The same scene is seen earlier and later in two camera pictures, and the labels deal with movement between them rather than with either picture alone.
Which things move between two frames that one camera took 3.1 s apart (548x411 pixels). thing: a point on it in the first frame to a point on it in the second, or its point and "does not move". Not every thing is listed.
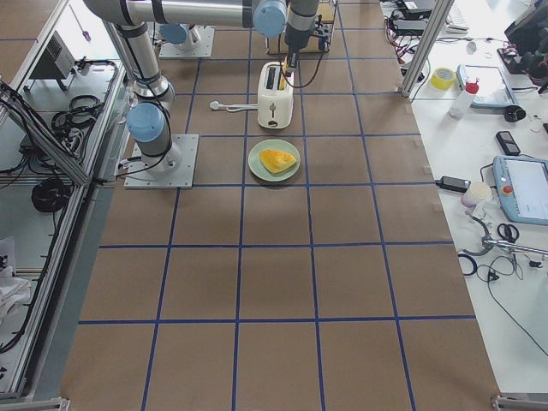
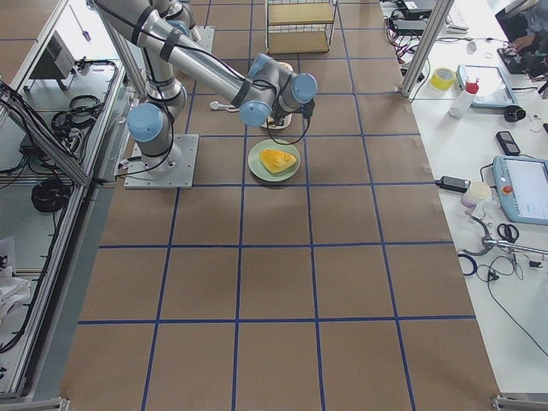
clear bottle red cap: x=464 y=100 does not move
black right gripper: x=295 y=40 to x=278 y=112
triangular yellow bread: x=276 y=161 does not move
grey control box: x=56 y=62 does not move
